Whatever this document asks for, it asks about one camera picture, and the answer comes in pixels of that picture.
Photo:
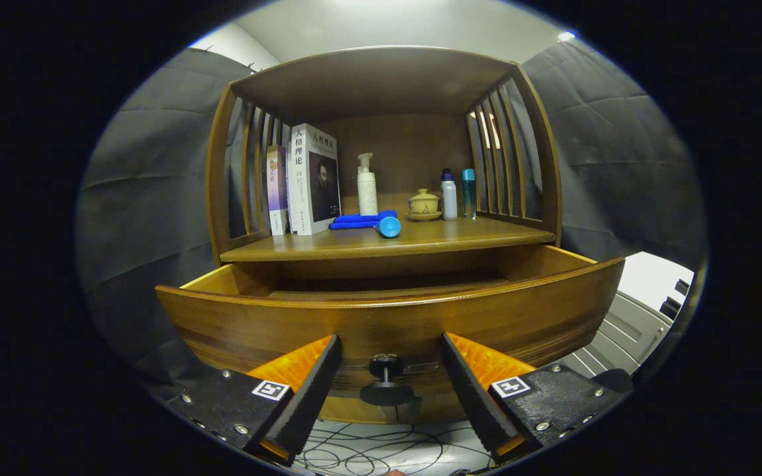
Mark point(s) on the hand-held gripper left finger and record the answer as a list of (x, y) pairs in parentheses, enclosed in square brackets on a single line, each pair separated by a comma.
[(311, 396)]

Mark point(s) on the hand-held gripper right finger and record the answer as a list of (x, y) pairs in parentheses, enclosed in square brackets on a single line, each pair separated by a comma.
[(473, 396)]

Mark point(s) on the brown wooden drawer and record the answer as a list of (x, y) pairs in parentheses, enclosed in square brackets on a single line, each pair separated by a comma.
[(387, 324)]

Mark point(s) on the blue white cosmetic tube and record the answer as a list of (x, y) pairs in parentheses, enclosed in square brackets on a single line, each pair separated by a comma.
[(391, 227)]

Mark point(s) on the brown wooden countertop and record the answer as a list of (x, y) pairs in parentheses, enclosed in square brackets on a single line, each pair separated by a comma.
[(454, 235)]

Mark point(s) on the white panelled cabinet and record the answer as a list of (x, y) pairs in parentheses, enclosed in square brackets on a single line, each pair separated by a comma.
[(632, 324)]

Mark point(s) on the brown wooden cabinet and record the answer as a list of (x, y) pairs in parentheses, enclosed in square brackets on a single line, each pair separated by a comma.
[(407, 145)]

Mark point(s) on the blue folded cloth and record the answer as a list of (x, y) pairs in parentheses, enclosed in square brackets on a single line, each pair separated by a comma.
[(354, 219)]

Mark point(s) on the yellow lidded teacup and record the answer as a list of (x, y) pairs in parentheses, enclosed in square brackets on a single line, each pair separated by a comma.
[(424, 203)]

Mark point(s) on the white bottle blue cap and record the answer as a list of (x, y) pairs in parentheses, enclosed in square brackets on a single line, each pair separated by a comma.
[(448, 198)]

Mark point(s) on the teal slim bottle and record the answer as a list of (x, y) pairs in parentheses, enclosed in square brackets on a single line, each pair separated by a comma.
[(469, 195)]

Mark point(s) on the thin purple book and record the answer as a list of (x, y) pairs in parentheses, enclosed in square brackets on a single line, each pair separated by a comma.
[(276, 192)]

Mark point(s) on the white pump bottle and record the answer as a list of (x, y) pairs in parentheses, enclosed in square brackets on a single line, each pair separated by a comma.
[(368, 195)]

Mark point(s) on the thick white book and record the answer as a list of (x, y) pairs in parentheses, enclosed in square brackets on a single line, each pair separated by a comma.
[(298, 185)]

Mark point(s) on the black backdrop cloth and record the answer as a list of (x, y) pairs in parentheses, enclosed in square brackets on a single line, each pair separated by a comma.
[(149, 198)]

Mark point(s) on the small ceiling light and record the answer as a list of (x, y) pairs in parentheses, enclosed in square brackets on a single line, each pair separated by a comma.
[(566, 36)]

